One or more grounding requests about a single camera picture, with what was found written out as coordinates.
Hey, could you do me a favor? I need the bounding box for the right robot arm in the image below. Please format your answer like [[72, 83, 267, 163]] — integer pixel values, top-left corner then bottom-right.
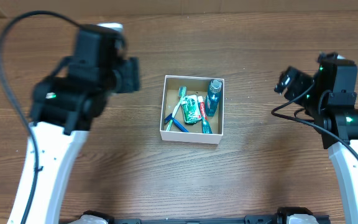
[[271, 52, 358, 223]]

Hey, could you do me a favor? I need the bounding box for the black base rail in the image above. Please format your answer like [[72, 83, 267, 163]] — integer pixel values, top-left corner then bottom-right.
[[60, 207, 332, 224]]

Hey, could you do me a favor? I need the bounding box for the red white toothpaste tube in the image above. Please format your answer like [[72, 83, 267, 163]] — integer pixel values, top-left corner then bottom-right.
[[197, 96, 213, 134]]

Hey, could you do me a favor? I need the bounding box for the blue disposable razor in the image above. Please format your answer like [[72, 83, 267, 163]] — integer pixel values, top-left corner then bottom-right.
[[164, 114, 188, 133]]

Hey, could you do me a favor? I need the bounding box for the blue mouthwash bottle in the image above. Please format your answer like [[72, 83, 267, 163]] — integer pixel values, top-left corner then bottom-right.
[[205, 79, 223, 116]]

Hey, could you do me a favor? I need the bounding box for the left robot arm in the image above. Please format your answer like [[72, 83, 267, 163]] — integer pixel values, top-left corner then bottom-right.
[[8, 23, 140, 223]]

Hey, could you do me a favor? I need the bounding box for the green toothbrush with cap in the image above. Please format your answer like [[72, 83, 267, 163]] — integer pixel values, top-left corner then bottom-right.
[[166, 86, 186, 131]]

